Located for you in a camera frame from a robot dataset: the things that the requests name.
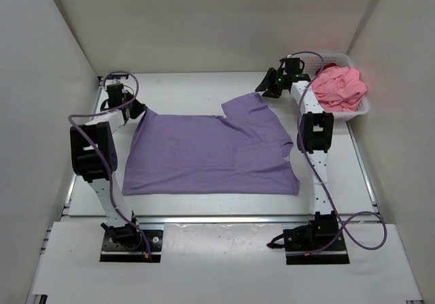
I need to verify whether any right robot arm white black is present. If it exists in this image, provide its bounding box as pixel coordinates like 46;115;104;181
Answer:
256;54;347;260

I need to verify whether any pink t shirt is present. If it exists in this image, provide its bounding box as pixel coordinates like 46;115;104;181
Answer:
311;67;367;112

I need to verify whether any white plastic basket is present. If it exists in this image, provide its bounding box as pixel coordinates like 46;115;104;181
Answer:
297;52;370;122

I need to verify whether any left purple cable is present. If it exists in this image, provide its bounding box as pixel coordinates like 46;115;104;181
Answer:
67;72;154;260

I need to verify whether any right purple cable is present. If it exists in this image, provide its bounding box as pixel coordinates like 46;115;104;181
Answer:
280;51;388;259

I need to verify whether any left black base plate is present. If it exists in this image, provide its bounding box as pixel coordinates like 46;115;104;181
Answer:
99;229;164;263

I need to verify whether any purple cable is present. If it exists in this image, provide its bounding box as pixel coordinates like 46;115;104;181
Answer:
280;51;388;259
67;72;154;260

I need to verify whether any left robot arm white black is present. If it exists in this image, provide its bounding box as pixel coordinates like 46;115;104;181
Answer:
68;80;150;256

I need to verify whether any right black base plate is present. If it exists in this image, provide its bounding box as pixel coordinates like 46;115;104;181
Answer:
283;225;350;265

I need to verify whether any purple t shirt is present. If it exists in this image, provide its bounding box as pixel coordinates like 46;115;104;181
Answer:
122;92;300;196

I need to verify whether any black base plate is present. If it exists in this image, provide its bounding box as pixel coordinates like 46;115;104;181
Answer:
99;229;164;263
283;225;350;265

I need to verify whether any aluminium rail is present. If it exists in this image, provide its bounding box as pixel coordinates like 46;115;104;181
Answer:
60;214;378;224

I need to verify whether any red t shirt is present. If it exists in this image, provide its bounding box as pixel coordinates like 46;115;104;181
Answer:
315;63;338;75

